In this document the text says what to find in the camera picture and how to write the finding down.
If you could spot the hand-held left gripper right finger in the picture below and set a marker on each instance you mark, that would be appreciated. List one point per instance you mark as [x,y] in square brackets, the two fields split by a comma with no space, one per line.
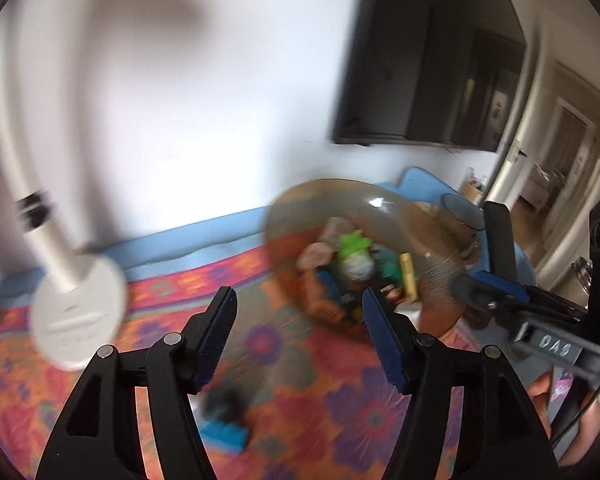
[382,335]

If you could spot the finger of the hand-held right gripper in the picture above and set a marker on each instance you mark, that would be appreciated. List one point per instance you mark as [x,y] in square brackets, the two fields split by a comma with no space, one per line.
[480,295]
[500,240]

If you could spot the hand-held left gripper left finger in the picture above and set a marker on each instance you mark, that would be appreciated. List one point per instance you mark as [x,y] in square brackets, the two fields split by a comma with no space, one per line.
[220,330]

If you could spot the amber glass bowl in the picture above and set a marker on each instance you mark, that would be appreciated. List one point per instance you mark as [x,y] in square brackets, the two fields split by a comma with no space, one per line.
[432,285]

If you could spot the yellow tube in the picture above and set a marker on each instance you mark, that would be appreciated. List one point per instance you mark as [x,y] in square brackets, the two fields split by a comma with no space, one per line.
[408,277]

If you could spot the small green toy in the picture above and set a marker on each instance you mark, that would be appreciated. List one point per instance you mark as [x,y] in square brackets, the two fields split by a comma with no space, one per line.
[390,270]

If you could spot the blue toy block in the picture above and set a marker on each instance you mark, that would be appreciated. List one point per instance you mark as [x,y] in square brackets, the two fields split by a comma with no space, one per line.
[332,285]

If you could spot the cream round jar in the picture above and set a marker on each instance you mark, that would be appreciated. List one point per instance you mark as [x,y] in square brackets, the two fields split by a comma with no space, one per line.
[357,266]

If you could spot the blue black toy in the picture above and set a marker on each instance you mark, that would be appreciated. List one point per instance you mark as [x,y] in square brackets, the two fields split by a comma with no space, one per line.
[225,435]

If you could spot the person's right hand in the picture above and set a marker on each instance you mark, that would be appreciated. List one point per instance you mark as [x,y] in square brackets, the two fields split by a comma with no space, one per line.
[542,390]

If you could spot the brown round container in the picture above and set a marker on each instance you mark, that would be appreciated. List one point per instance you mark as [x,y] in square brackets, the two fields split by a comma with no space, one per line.
[460,240]

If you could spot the silver metal pot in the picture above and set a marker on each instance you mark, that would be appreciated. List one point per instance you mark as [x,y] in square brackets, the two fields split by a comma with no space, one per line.
[581,275]

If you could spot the floral quilted tablecloth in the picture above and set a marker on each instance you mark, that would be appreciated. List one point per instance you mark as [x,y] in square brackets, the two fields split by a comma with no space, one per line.
[290,360]

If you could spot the blue chair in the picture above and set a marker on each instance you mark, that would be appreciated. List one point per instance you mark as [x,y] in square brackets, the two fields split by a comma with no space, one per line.
[420,182]

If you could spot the white door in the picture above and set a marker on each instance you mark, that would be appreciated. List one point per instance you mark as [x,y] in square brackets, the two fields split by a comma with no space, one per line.
[525,110]

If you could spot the black television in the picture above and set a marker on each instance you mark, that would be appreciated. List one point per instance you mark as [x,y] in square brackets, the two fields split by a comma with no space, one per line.
[420,60]

